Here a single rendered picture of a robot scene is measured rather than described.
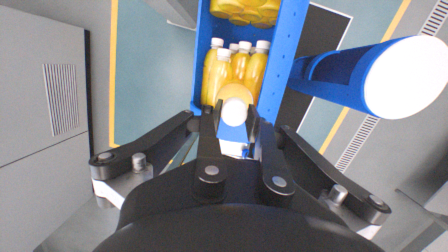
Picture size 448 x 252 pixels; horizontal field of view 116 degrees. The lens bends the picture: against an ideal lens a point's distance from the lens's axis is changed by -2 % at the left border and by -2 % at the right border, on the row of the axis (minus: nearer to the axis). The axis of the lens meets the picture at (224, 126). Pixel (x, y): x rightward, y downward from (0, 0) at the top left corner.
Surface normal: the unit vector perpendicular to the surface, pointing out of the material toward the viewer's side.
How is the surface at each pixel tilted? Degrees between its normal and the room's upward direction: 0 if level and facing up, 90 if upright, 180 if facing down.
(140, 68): 0
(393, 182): 0
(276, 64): 31
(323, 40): 0
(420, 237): 76
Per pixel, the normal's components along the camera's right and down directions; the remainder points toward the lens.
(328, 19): -0.06, 0.35
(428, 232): -0.95, -0.18
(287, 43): 0.57, 0.37
